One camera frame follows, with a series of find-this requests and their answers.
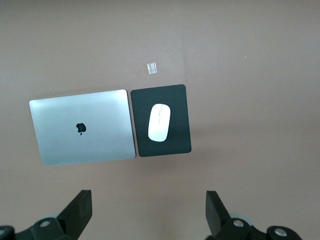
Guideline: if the black mouse pad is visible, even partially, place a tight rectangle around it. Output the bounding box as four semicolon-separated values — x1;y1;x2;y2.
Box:
130;84;193;158

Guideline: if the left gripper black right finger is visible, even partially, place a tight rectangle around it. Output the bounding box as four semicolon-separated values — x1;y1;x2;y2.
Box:
205;190;302;240

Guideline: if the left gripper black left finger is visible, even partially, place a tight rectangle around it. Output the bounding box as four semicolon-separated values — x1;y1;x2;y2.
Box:
0;189;93;240

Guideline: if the silver closed laptop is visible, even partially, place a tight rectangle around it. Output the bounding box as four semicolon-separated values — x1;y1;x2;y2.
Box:
28;89;137;167

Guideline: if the white computer mouse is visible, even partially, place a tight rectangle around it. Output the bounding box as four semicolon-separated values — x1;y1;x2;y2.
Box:
147;103;172;143

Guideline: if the clear tape patch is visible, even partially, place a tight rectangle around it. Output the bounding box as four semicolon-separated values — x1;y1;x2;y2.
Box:
146;61;158;75

